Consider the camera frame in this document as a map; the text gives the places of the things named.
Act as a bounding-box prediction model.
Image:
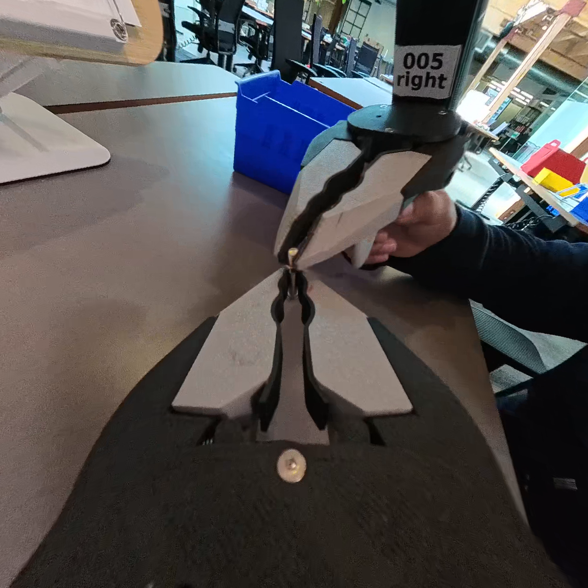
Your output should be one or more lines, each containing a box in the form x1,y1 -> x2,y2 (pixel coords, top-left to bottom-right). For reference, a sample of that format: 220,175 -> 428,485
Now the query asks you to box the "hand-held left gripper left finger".
171,269 -> 288,432

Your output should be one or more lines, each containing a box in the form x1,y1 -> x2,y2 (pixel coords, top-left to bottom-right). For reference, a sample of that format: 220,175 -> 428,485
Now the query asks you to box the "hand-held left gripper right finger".
296,269 -> 414,432

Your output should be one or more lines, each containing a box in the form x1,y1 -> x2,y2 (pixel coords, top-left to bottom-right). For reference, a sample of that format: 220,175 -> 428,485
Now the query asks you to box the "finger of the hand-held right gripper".
294,152 -> 433,271
274,137 -> 368,269

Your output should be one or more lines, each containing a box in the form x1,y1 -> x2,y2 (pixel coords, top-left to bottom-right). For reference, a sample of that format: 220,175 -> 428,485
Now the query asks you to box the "blue plastic bin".
233,70 -> 356,196

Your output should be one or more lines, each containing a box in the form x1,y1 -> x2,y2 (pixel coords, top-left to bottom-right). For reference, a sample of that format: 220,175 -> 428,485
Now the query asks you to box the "silver hex bolt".
286,247 -> 299,301

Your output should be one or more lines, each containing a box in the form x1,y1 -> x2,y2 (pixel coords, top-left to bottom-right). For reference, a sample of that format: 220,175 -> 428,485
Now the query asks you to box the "person's right forearm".
381,207 -> 588,343

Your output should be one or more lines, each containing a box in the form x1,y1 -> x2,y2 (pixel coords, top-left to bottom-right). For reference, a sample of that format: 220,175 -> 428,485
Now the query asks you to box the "person's right hand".
363,190 -> 458,272

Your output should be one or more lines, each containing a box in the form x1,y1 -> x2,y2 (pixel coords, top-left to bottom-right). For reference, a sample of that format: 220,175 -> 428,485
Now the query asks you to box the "wood edged office desk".
309,76 -> 395,109

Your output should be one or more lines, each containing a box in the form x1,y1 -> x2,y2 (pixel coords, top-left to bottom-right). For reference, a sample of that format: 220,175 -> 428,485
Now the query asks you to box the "grey mesh office chair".
471,301 -> 588,397

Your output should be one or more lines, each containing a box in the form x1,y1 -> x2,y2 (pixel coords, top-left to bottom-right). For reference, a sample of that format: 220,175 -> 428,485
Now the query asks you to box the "yellow storage bin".
532,167 -> 576,194

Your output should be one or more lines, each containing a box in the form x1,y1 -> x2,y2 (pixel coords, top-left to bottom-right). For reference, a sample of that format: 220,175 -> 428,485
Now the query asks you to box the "group of black office chairs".
181,0 -> 383,80

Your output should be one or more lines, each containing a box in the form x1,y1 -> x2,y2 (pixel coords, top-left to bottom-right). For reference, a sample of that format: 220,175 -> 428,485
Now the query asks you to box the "red storage bin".
520,139 -> 588,185

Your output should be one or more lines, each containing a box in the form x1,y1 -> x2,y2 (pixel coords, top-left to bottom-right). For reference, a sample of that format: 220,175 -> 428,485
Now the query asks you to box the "printed instruction sheet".
0,0 -> 141,28

